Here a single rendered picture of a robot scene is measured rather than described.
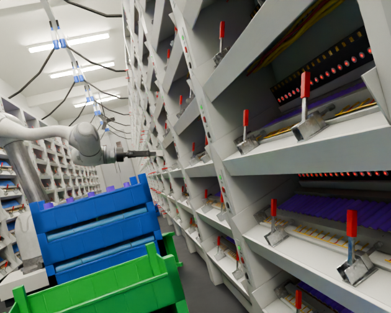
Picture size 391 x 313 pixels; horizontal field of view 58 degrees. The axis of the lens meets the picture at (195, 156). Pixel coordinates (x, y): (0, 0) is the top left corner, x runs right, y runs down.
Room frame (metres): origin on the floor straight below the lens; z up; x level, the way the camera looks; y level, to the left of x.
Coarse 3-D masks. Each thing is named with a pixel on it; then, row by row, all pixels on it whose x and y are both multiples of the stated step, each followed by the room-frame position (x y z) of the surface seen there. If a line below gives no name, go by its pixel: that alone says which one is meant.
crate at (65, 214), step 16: (144, 176) 0.97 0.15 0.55; (112, 192) 0.94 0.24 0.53; (128, 192) 0.95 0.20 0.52; (144, 192) 0.97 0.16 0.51; (32, 208) 0.88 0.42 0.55; (64, 208) 0.90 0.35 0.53; (80, 208) 0.91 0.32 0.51; (96, 208) 0.92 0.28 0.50; (112, 208) 0.94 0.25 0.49; (48, 224) 0.89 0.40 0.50; (64, 224) 0.90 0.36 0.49
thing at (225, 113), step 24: (240, 0) 0.93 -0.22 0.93; (216, 24) 0.92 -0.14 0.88; (240, 24) 0.93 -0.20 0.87; (192, 48) 0.90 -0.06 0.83; (216, 48) 0.91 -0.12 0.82; (264, 72) 0.93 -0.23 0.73; (240, 96) 0.92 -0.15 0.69; (264, 96) 0.93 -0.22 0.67; (216, 120) 0.90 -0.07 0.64; (240, 120) 0.92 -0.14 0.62; (216, 168) 0.98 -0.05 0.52; (240, 192) 0.91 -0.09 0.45; (264, 192) 0.92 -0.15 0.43; (240, 240) 0.93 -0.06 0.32; (264, 264) 0.91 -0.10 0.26
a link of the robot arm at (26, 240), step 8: (24, 216) 1.68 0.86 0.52; (16, 224) 1.68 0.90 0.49; (24, 224) 1.67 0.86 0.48; (32, 224) 1.67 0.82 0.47; (16, 232) 1.68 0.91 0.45; (24, 232) 1.66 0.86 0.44; (32, 232) 1.66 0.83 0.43; (16, 240) 1.69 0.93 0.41; (24, 240) 1.65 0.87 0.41; (32, 240) 1.66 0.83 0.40; (24, 248) 1.65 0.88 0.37; (32, 248) 1.65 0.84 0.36; (24, 256) 1.66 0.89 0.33; (32, 256) 1.65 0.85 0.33
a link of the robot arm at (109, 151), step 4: (104, 148) 1.75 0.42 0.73; (108, 148) 1.75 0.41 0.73; (112, 148) 1.76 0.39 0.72; (104, 152) 1.74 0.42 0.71; (108, 152) 1.74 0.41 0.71; (112, 152) 1.75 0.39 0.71; (104, 156) 1.74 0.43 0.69; (108, 156) 1.74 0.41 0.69; (112, 156) 1.75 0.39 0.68; (104, 160) 1.75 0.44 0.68; (108, 160) 1.75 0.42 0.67; (112, 160) 1.75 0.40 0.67; (116, 160) 1.78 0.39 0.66
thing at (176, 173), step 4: (176, 160) 1.68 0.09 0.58; (168, 164) 2.28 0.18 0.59; (172, 164) 2.28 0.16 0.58; (168, 168) 2.28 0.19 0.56; (176, 168) 2.09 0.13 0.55; (180, 168) 1.82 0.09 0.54; (172, 172) 2.11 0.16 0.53; (176, 172) 1.92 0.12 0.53; (180, 172) 1.77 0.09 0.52; (172, 176) 2.26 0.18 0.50; (176, 176) 2.03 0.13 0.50; (180, 176) 1.88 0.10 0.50
